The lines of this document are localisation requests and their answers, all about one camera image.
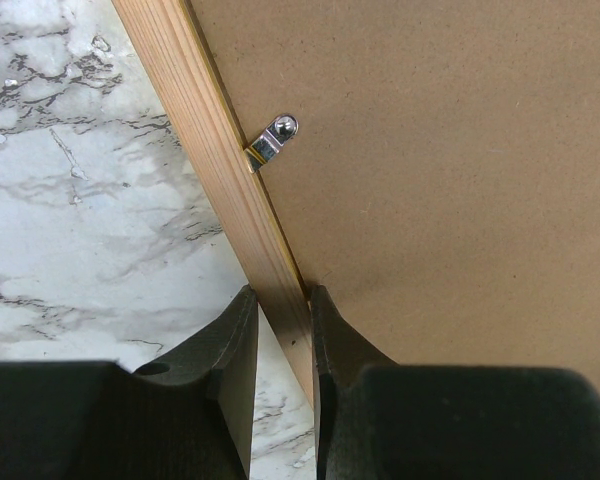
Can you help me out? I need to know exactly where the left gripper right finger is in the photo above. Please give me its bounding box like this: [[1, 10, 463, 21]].
[[310, 286, 600, 479]]

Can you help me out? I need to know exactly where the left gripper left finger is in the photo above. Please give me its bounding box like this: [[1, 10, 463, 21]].
[[0, 287, 258, 479]]

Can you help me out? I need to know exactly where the yellow picture frame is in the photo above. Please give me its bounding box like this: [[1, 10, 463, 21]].
[[115, 1, 600, 392]]

